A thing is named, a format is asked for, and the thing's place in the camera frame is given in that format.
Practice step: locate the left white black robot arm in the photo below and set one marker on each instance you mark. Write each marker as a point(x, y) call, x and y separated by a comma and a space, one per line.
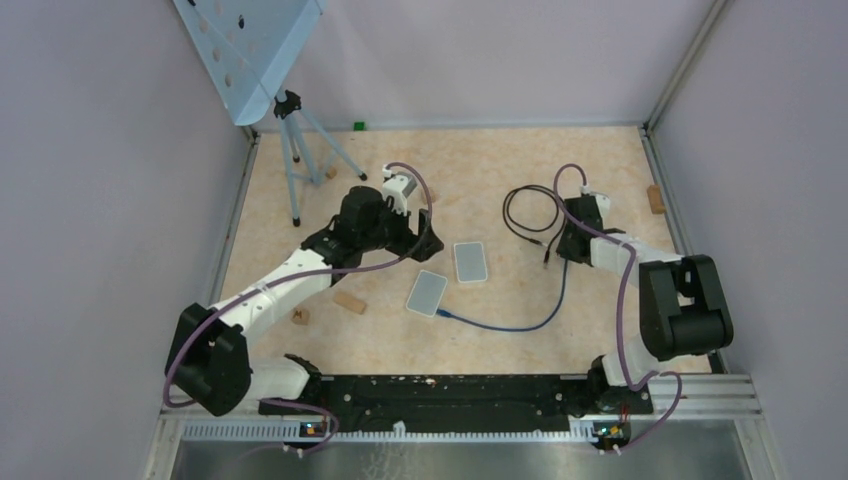
point(209, 361)

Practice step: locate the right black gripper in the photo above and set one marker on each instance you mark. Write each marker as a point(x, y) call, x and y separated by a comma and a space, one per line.
point(563, 250)

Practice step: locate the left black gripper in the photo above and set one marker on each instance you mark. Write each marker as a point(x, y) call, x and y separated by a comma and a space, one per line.
point(407, 239)

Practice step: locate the white power adapter box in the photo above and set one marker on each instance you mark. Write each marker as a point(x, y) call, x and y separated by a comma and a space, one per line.
point(470, 262)

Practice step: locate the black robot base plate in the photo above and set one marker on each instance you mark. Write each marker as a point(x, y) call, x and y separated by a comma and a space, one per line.
point(442, 404)

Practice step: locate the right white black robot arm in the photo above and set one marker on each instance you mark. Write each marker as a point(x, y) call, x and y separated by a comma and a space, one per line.
point(667, 305)

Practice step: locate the wooden block near left arm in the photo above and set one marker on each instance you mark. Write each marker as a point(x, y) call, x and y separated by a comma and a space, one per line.
point(350, 302)

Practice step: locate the small round wooden piece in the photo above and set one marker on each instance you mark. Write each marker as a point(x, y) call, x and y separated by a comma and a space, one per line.
point(300, 316)

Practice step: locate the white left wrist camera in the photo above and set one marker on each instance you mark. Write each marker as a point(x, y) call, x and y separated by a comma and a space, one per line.
point(396, 190)

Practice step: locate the grey network switch box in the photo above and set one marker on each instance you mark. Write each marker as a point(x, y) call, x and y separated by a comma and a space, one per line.
point(427, 293)

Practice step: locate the blue perforated metal panel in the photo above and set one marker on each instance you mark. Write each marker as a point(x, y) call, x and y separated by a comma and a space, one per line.
point(248, 47)

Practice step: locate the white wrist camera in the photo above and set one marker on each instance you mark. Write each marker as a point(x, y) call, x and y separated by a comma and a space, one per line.
point(396, 190)
point(602, 200)

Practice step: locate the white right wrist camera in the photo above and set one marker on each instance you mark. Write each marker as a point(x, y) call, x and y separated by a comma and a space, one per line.
point(602, 200)

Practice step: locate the wooden block at right edge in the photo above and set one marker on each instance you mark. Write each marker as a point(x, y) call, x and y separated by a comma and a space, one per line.
point(655, 199)

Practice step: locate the white slotted cable duct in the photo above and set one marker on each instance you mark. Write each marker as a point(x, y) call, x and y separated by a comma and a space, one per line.
point(293, 432)

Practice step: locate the blue tripod stand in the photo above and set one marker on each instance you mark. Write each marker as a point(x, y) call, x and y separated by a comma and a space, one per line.
point(298, 160)

